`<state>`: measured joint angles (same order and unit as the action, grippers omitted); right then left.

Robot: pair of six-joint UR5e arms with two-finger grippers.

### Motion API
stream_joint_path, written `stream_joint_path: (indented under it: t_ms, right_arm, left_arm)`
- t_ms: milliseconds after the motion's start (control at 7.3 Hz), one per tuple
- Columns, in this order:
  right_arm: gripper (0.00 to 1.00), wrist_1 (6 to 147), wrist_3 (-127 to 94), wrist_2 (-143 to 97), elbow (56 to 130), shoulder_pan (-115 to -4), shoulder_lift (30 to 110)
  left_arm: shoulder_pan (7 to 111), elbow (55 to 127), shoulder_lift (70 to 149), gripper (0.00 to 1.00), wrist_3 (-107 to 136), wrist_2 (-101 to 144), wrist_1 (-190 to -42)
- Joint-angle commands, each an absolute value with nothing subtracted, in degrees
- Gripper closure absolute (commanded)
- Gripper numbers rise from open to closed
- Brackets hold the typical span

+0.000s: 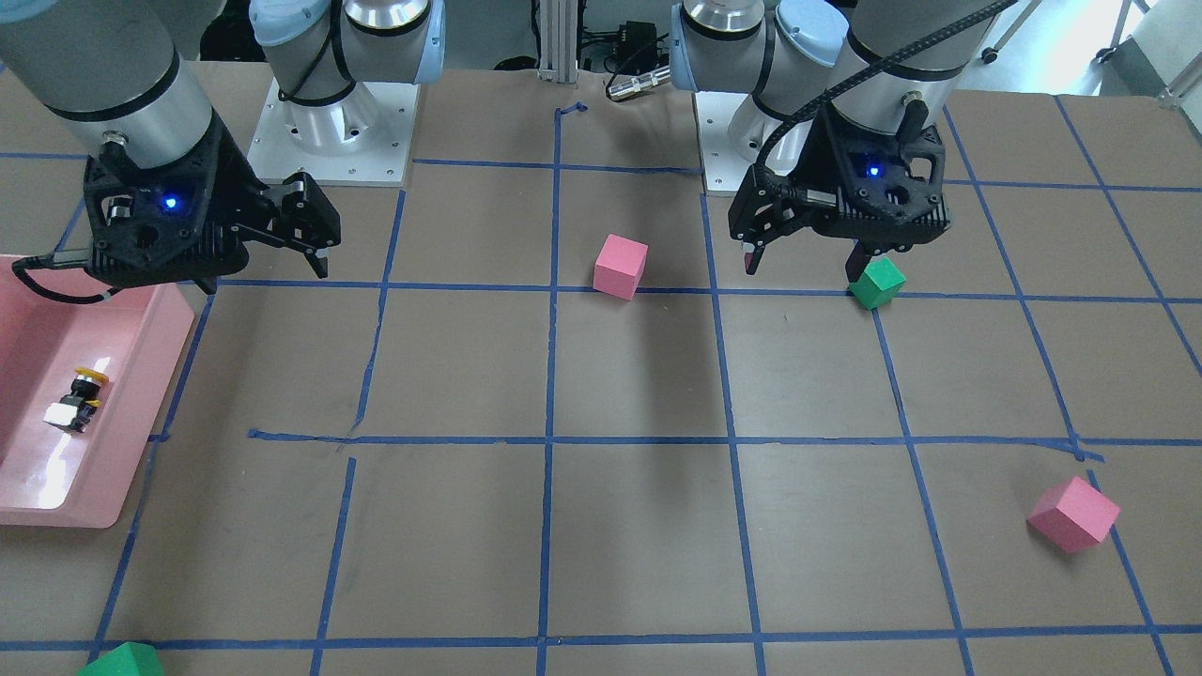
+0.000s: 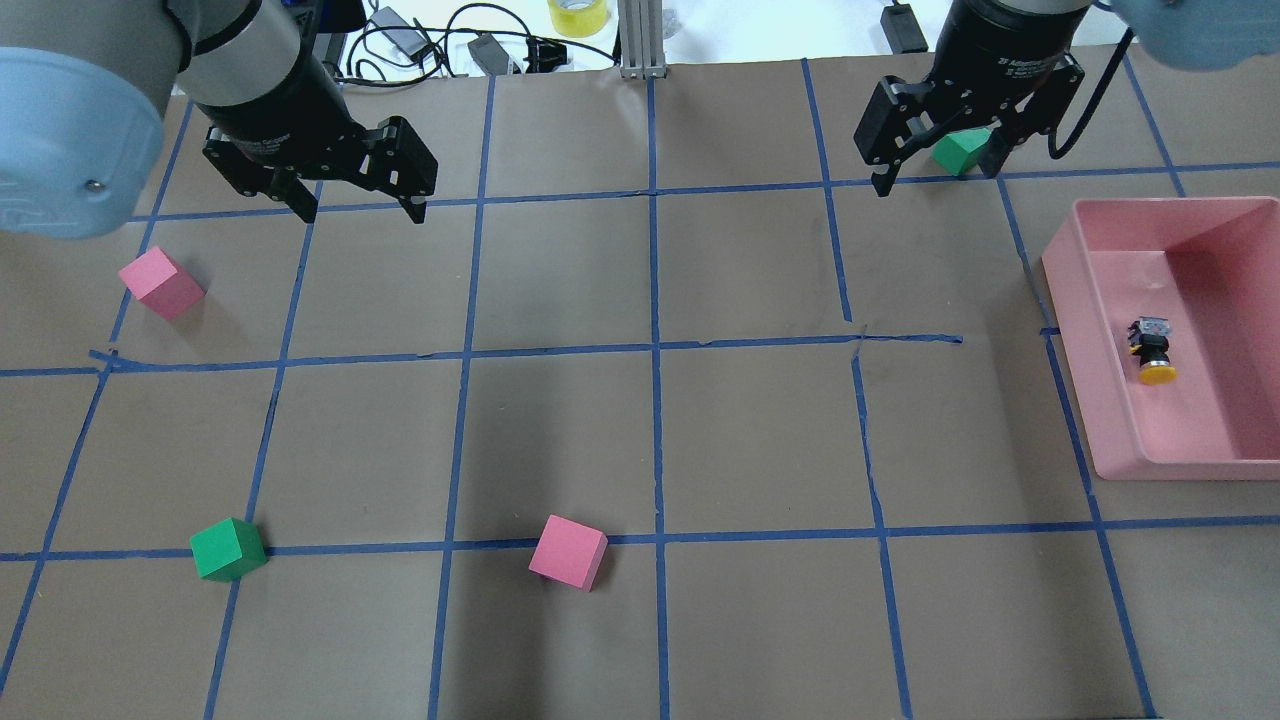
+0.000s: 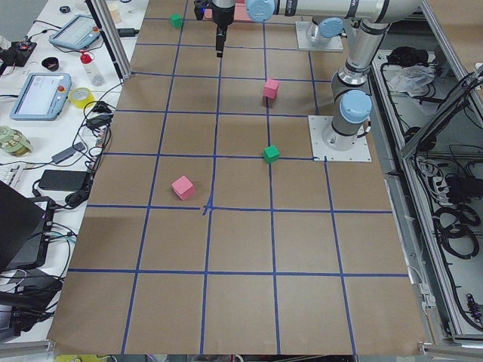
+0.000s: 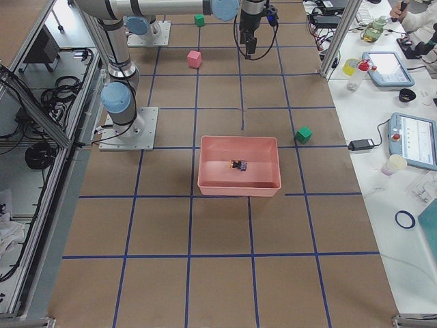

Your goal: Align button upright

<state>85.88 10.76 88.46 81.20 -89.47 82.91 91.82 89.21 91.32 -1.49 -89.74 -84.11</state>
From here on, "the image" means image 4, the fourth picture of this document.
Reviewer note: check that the upper teach pendant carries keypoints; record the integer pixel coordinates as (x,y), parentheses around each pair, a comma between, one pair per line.
(390,70)

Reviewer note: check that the teach pendant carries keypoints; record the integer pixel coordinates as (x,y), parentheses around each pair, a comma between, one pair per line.
(413,138)
(390,70)

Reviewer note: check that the pink plastic bin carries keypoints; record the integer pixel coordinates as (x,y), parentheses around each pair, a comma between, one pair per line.
(262,177)

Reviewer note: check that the black small bowl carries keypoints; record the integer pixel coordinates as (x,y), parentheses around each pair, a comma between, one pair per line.
(406,95)

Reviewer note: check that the pale plastic cup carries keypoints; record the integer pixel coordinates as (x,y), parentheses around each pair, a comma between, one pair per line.
(394,164)

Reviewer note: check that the pink foam cube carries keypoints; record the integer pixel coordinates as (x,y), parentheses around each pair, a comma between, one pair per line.
(194,59)

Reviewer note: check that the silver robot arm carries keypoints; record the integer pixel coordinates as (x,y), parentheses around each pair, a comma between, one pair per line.
(141,25)
(110,19)

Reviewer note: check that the lower teach pendant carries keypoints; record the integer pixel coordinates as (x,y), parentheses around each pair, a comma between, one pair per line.
(413,138)

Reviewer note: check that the black power adapter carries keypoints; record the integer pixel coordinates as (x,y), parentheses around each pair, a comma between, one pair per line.
(361,144)

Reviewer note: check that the yellow push button switch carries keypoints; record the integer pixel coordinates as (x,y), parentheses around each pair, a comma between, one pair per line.
(239,165)

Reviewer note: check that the green cube far back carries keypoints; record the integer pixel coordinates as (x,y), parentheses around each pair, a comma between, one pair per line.
(199,20)

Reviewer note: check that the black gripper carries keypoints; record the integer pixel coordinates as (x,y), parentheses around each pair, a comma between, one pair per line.
(248,20)

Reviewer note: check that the person hand holding device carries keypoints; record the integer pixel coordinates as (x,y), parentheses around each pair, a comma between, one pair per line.
(399,11)

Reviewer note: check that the aluminium frame post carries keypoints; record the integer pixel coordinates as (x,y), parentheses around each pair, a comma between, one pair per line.
(347,18)

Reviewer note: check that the green cube near bin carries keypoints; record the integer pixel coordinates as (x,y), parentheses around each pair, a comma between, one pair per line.
(303,134)

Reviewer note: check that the clear spray bottle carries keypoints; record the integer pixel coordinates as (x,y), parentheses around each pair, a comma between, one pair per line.
(362,68)

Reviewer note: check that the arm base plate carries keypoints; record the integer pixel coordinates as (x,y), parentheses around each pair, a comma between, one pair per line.
(160,38)
(140,136)

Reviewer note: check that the green tea bottle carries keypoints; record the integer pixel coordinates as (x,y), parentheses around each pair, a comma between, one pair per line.
(374,30)

